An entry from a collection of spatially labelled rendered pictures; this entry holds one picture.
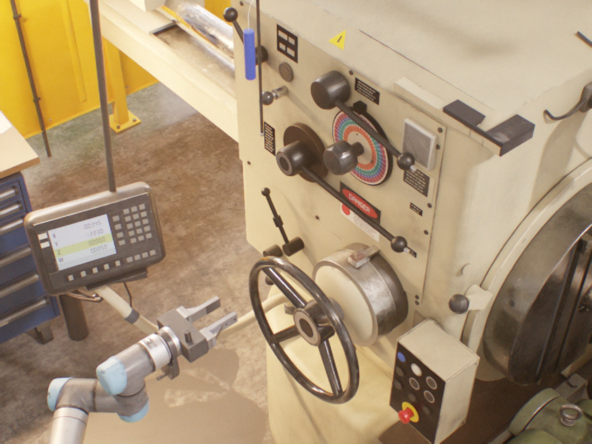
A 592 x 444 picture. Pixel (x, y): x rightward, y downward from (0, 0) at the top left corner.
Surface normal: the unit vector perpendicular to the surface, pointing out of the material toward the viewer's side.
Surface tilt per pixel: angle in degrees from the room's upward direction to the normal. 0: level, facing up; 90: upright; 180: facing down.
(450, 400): 90
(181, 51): 0
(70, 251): 71
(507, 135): 0
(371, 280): 27
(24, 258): 90
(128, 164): 0
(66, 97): 90
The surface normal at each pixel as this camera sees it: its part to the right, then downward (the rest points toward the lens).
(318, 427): -0.77, 0.43
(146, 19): 0.00, -0.73
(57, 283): 0.40, 0.34
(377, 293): 0.45, -0.14
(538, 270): -0.56, -0.18
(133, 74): 0.64, 0.52
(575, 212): -0.22, -0.58
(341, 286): -0.65, 0.02
